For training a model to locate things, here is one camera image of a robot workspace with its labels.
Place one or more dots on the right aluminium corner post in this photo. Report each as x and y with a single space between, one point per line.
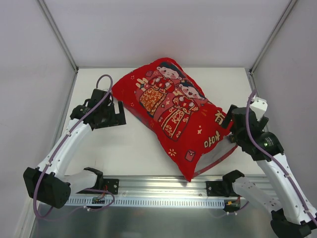
279 24

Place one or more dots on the red printed pillowcase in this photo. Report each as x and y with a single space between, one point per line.
171 104

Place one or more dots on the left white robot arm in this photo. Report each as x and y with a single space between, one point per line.
48 182

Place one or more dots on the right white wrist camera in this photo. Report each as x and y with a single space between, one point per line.
259 107

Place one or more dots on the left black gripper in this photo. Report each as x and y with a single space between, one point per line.
113 119

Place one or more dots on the white slotted cable duct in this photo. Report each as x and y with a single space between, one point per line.
147 202

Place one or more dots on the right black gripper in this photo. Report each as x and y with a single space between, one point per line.
229 119

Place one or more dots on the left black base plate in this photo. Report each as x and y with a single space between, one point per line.
108 184

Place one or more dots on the aluminium corner post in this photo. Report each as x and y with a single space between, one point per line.
52 24
279 24

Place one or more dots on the white pillow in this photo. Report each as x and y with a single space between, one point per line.
220 152

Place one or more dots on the left aluminium corner post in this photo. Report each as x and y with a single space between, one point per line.
52 24

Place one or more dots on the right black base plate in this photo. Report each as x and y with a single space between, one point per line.
220 188

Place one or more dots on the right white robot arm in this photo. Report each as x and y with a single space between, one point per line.
292 215

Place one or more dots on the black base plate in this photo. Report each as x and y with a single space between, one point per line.
220 188
108 184

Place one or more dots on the aluminium mounting rail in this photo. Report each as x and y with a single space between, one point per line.
162 187

